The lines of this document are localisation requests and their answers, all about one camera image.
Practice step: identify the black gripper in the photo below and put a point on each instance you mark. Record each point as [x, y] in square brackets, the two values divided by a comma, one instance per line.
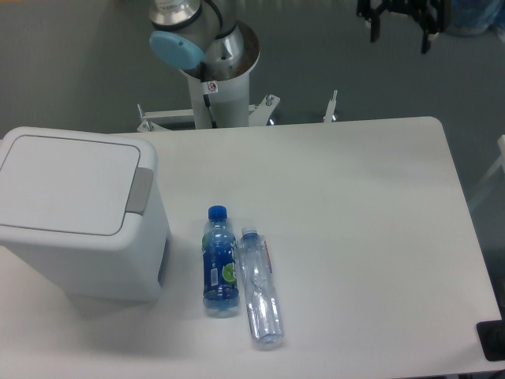
[430, 15]

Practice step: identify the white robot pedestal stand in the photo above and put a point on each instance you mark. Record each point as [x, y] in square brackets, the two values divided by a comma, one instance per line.
[218, 85]

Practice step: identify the white plastic trash can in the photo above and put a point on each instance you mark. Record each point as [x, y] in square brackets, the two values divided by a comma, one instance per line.
[125, 266]

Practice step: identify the clear crushed plastic bottle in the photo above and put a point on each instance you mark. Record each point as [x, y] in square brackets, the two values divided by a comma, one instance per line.
[261, 298]

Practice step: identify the black table clamp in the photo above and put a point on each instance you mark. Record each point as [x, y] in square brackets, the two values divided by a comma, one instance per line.
[491, 336]

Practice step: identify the blue water jug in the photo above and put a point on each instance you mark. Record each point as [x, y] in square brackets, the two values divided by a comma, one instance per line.
[472, 18]

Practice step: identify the blue labelled plastic bottle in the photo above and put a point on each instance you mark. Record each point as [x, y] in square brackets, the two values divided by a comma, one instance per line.
[220, 294]

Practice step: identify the white frame at right edge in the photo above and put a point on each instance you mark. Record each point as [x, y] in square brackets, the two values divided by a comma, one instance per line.
[489, 179]

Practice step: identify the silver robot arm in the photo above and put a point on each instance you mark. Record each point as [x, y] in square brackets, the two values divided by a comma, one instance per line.
[205, 40]

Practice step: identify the white trash can lid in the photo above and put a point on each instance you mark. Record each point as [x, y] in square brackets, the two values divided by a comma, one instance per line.
[71, 185]

